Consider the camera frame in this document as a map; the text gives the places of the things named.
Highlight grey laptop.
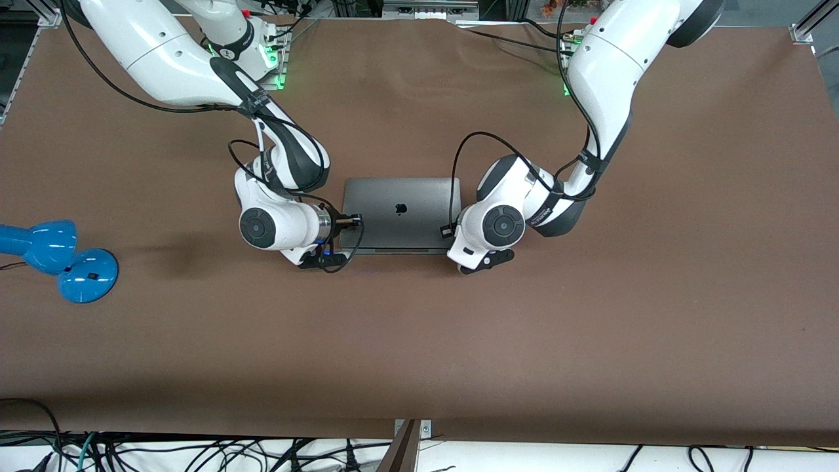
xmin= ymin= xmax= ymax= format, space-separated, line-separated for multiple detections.
xmin=341 ymin=177 xmax=462 ymax=255

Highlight brown table cover sheet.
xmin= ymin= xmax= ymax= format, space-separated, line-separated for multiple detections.
xmin=0 ymin=13 xmax=839 ymax=448

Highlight grey power strip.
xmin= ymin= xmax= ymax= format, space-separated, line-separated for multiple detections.
xmin=382 ymin=0 xmax=480 ymax=20

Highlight dark metal beam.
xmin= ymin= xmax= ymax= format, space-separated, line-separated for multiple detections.
xmin=376 ymin=420 xmax=421 ymax=472

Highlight white sheet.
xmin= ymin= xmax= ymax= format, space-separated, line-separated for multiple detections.
xmin=0 ymin=438 xmax=839 ymax=472

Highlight blue desk lamp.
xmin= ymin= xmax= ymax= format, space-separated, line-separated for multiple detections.
xmin=0 ymin=220 xmax=120 ymax=304

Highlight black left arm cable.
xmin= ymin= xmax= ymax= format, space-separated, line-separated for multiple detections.
xmin=448 ymin=0 xmax=601 ymax=231

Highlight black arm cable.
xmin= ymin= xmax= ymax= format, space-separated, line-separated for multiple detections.
xmin=448 ymin=0 xmax=601 ymax=231
xmin=59 ymin=0 xmax=365 ymax=275

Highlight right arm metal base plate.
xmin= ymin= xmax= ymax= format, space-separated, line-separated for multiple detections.
xmin=259 ymin=26 xmax=290 ymax=91

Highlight black base plate cable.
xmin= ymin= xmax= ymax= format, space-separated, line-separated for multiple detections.
xmin=262 ymin=0 xmax=322 ymax=45

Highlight long black table cable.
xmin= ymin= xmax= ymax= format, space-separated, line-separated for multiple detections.
xmin=467 ymin=28 xmax=568 ymax=54

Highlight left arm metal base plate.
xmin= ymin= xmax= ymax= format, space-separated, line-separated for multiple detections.
xmin=558 ymin=29 xmax=585 ymax=96

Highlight short black table cable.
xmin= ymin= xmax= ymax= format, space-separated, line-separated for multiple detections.
xmin=521 ymin=18 xmax=566 ymax=40

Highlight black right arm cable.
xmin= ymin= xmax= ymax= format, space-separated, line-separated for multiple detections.
xmin=59 ymin=0 xmax=365 ymax=275

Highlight tangled black cables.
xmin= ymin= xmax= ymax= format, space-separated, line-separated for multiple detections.
xmin=0 ymin=429 xmax=394 ymax=472

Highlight black u-shaped cable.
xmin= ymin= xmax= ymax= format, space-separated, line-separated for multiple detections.
xmin=687 ymin=445 xmax=723 ymax=472

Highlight teal cable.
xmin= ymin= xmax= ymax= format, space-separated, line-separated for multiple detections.
xmin=77 ymin=431 xmax=100 ymax=472

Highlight black looped cable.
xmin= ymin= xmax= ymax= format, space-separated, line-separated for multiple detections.
xmin=0 ymin=397 xmax=64 ymax=472

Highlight aluminium frame profile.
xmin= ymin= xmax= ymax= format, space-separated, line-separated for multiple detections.
xmin=0 ymin=0 xmax=61 ymax=125
xmin=789 ymin=0 xmax=839 ymax=45

